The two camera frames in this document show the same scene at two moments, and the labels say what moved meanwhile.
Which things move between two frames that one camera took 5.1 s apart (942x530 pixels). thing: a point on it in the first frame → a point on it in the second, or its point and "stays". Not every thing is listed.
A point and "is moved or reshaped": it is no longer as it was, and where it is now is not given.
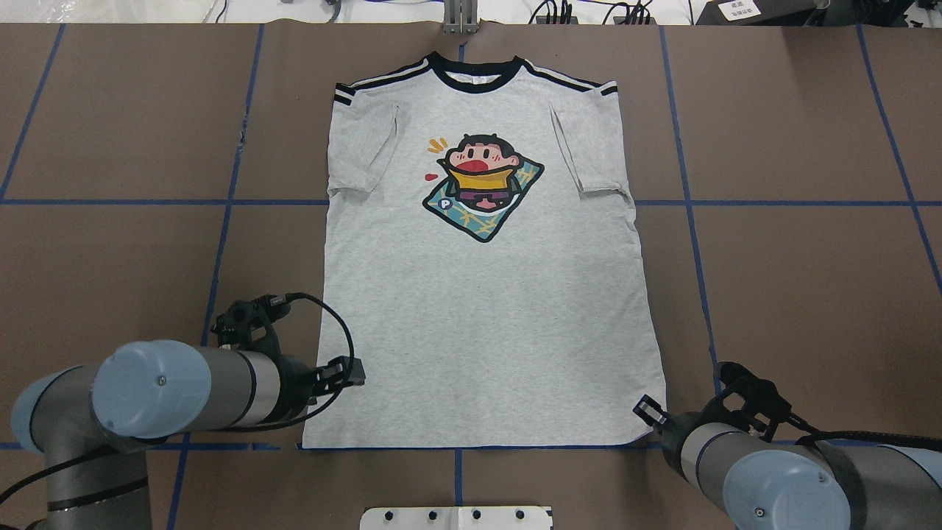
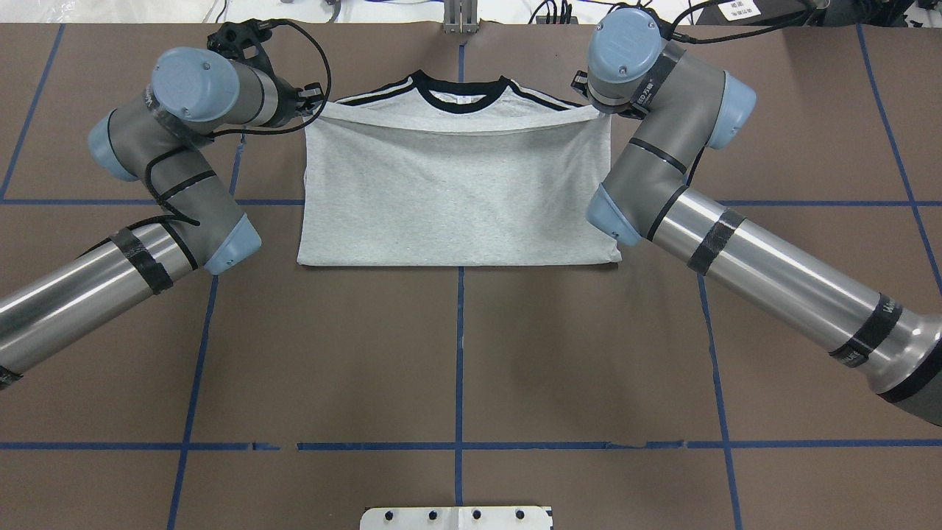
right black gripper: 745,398 → 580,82
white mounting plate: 457,518 stays
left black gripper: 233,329 → 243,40
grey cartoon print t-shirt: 482,241 is moved or reshaped
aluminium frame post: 461,17 stays
